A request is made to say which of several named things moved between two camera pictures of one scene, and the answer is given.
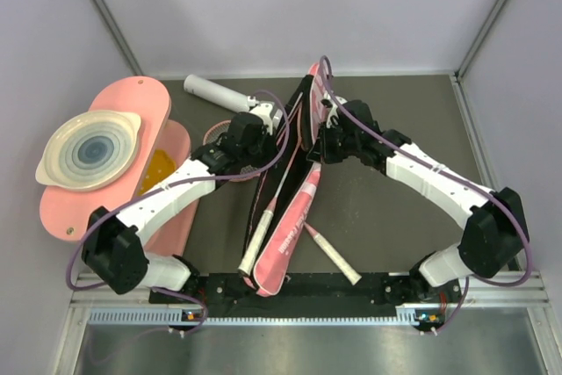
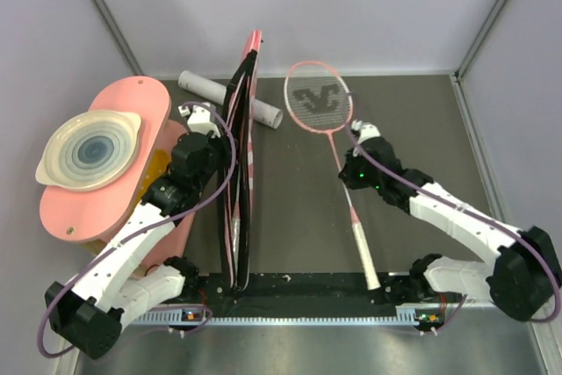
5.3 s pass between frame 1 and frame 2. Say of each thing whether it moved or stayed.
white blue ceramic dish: stayed
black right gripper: moved
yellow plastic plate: stayed
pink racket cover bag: moved
